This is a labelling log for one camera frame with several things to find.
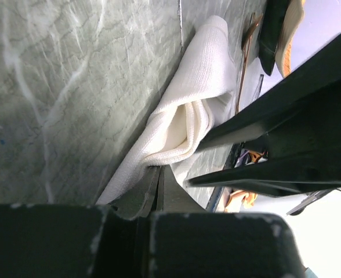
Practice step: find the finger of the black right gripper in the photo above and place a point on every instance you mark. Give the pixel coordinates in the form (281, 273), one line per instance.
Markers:
(319, 72)
(300, 160)

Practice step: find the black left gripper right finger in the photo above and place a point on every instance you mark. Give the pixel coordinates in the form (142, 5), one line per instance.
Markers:
(187, 241)

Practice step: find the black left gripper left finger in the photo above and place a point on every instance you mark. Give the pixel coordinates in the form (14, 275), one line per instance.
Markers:
(79, 241)

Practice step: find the white cloth napkin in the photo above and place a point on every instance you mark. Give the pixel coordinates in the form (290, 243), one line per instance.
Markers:
(186, 112)

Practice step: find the rose gold spoon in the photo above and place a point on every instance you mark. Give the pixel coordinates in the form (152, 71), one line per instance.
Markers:
(246, 44)

